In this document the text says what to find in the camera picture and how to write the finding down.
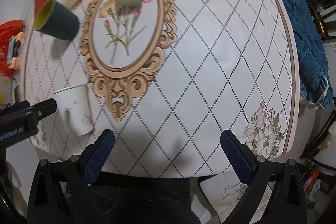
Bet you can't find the dark wooden chair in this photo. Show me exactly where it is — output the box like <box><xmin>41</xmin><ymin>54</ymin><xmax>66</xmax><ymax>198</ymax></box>
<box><xmin>306</xmin><ymin>0</ymin><xmax>335</xmax><ymax>43</ymax></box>

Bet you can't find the orange packaged box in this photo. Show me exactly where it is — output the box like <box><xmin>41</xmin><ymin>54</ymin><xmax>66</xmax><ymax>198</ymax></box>
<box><xmin>7</xmin><ymin>32</ymin><xmax>26</xmax><ymax>70</ymax></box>

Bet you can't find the blue quilted blanket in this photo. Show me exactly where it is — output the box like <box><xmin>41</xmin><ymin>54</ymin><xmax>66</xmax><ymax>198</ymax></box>
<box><xmin>282</xmin><ymin>0</ymin><xmax>333</xmax><ymax>109</ymax></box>

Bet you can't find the floral diamond pattern tablecloth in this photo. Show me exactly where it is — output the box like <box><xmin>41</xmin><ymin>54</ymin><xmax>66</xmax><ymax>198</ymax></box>
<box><xmin>22</xmin><ymin>0</ymin><xmax>299</xmax><ymax>178</ymax></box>

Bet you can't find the dark green cup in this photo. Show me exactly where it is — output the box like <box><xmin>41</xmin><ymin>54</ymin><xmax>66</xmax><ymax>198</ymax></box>
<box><xmin>33</xmin><ymin>0</ymin><xmax>80</xmax><ymax>40</ymax></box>

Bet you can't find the red plastic bag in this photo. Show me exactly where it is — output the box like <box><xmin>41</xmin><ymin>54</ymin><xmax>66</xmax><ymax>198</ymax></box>
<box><xmin>1</xmin><ymin>19</ymin><xmax>25</xmax><ymax>77</ymax></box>

